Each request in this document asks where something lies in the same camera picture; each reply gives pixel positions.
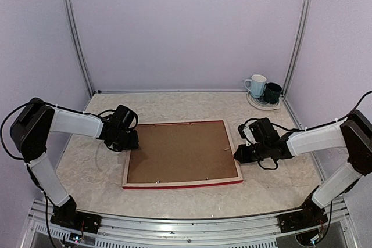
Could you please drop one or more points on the brown frame backing board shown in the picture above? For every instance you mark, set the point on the brown frame backing board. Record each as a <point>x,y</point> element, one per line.
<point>180,152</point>

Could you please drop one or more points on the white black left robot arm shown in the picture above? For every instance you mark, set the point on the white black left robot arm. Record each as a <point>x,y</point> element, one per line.
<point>38,120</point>

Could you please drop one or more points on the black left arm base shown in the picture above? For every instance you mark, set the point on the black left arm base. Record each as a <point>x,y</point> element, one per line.
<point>68,216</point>

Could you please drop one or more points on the red wooden picture frame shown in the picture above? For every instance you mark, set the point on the red wooden picture frame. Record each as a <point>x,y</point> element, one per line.
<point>183,184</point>

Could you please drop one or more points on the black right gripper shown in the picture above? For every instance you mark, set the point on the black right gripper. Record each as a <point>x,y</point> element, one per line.
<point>243,158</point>

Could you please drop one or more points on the white plate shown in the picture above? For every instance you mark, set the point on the white plate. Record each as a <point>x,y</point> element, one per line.
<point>261,104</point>

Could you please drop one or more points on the left aluminium corner post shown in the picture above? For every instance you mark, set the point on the left aluminium corner post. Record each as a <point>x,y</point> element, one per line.
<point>72,25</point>

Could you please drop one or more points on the aluminium front rail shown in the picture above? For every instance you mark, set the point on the aluminium front rail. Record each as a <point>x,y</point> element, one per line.
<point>266,230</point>

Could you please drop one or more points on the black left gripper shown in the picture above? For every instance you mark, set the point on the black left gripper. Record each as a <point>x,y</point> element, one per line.
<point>134,144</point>

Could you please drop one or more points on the right aluminium corner post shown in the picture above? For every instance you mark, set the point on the right aluminium corner post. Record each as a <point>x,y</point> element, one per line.
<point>300,33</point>

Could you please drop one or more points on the light blue mug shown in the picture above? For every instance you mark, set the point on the light blue mug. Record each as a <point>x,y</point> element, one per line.
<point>255,85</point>

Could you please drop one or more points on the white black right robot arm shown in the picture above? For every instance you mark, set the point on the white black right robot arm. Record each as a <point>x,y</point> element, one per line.
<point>352,132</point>

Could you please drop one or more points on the aluminium corner post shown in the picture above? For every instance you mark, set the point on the aluminium corner post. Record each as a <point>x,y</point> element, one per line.
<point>72,25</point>
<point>300,33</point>

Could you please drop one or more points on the dark green mug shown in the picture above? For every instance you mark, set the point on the dark green mug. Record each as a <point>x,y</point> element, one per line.
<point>272,93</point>

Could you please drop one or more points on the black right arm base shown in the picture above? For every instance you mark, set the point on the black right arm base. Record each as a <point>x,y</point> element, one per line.
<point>308,216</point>

